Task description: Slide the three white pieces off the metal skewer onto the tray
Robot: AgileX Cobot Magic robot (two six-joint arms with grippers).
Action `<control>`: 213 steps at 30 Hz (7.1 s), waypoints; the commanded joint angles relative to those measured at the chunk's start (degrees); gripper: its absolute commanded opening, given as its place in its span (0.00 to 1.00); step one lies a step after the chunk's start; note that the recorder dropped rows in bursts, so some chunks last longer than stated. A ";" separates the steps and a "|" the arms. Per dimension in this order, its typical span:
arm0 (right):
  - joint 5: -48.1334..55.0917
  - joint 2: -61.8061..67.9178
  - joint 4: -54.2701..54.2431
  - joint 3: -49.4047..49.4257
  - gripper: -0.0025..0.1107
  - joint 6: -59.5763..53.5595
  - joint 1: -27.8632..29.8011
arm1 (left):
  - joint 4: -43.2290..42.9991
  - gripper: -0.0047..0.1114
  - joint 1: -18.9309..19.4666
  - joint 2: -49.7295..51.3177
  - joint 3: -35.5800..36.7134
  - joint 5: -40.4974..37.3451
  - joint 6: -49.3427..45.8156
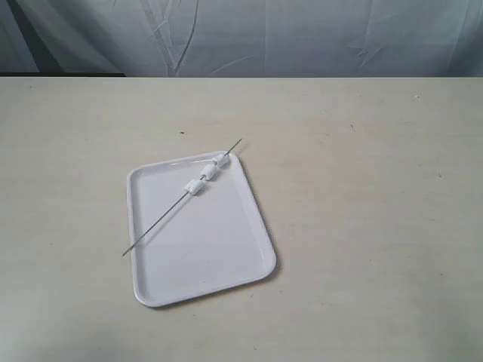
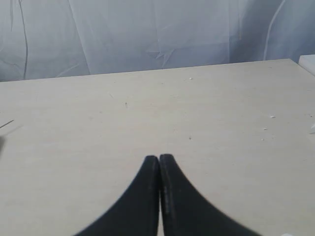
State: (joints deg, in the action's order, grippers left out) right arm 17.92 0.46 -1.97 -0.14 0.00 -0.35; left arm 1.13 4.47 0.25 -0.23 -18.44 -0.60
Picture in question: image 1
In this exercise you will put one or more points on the white rectangular plastic tray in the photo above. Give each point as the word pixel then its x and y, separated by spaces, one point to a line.
pixel 211 242

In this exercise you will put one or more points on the white marshmallow tip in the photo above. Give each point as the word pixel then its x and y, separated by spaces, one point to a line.
pixel 220 160

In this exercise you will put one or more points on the thin metal skewer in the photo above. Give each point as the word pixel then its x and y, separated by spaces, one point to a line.
pixel 171 208

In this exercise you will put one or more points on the grey wrinkled backdrop cloth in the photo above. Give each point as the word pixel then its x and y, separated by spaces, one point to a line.
pixel 242 38

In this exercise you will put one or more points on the white marshmallow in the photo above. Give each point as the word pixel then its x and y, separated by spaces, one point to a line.
pixel 209 172
pixel 194 186

